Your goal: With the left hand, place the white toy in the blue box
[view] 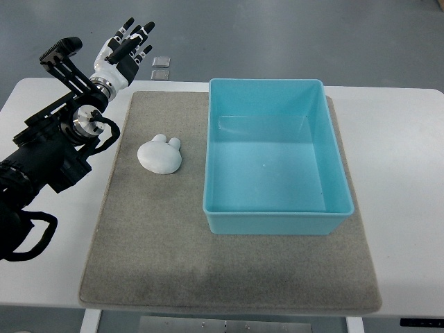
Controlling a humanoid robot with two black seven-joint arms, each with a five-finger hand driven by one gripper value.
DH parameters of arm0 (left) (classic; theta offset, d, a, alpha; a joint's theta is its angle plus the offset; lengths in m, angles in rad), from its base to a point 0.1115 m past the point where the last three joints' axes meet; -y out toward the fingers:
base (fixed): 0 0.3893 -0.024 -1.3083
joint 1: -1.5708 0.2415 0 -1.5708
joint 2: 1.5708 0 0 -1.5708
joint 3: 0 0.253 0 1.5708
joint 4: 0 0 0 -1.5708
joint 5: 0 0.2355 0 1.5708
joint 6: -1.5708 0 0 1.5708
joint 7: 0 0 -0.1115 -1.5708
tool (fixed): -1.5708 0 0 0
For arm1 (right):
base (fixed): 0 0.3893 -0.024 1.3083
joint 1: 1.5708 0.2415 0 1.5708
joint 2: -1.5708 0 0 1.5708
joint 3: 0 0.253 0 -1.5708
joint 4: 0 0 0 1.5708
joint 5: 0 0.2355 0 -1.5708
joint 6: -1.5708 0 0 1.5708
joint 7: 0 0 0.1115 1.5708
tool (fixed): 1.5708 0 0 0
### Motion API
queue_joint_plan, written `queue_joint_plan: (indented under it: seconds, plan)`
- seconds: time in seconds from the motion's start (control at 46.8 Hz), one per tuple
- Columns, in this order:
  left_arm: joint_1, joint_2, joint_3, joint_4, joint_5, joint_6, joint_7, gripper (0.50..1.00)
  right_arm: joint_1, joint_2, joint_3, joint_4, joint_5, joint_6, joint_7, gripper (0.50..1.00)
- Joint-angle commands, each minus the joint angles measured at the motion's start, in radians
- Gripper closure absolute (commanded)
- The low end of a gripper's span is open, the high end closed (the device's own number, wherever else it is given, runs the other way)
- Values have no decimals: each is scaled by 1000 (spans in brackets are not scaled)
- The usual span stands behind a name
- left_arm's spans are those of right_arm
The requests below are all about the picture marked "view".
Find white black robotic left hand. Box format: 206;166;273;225
90;17;155;94

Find white bunny toy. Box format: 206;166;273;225
137;134;182;175

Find blue plastic box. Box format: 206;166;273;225
203;78;355;235

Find lower floor outlet plate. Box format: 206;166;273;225
151;69;170;80

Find floor outlet plate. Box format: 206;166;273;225
151;69;170;80
152;56;171;68

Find upper floor outlet plate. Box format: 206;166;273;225
152;56;171;68

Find grey felt mat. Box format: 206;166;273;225
78;92;382;315

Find white left table leg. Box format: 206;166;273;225
80;309;102;333

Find white table leg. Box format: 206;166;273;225
345;316;365;333
80;309;102;333

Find white right table leg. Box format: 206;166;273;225
345;316;365;333

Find black table control panel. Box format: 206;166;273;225
400;318;444;328

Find black cable loop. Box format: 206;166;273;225
0;204;58;262

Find metal table base plate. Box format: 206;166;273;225
138;316;313;333

